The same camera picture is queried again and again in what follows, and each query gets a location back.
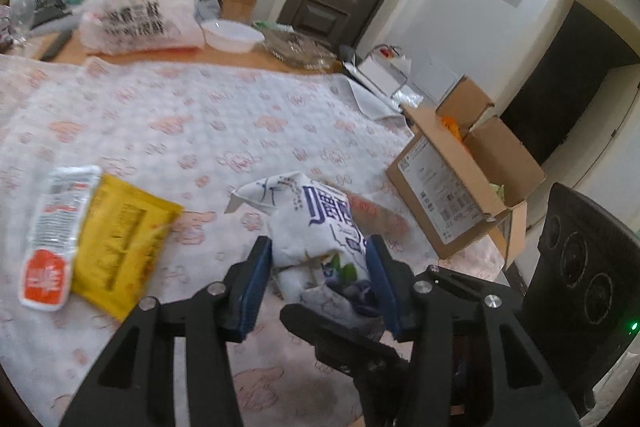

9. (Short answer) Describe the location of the pink bear printed tablecloth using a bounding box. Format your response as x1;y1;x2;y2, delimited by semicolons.
0;52;507;427

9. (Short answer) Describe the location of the white blueberry print packet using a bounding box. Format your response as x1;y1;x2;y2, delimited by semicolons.
225;171;387;334

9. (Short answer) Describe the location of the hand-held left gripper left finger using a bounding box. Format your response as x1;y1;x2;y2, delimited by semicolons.
60;235;274;427

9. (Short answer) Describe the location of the white packet with orange label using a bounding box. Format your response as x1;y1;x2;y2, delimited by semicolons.
19;165;104;312

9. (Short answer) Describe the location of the white wall panel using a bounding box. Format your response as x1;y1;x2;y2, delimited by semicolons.
414;56;464;101

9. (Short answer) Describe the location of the white bowl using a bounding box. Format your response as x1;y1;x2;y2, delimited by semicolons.
200;19;265;54

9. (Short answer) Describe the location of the brown cardboard box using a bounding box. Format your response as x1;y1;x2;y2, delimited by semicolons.
385;76;547;274

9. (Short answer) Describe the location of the yellow snack packet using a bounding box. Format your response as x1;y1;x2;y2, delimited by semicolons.
70;174;186;324

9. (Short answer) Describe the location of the silver tissue box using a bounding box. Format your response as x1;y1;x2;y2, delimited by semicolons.
357;52;414;98

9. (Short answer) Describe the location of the wooden sofa armrest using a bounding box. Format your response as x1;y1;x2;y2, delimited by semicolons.
219;0;259;21

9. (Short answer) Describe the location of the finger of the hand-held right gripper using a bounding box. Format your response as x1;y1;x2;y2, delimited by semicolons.
279;303;412;427

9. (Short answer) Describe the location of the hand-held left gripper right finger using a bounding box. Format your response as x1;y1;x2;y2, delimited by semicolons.
365;234;581;427

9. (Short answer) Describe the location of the white printed plastic bag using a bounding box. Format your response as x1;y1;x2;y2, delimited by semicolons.
79;0;206;56

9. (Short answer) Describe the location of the glass ashtray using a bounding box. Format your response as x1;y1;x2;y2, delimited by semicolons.
262;26;339;71

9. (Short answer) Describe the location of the black remote control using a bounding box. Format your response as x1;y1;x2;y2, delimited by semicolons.
38;29;76;62

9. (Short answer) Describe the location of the wine glass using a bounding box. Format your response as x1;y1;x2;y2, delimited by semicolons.
7;0;36;53

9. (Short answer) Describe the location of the clear red label biscuit packet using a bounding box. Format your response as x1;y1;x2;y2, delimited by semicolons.
320;179;417;254

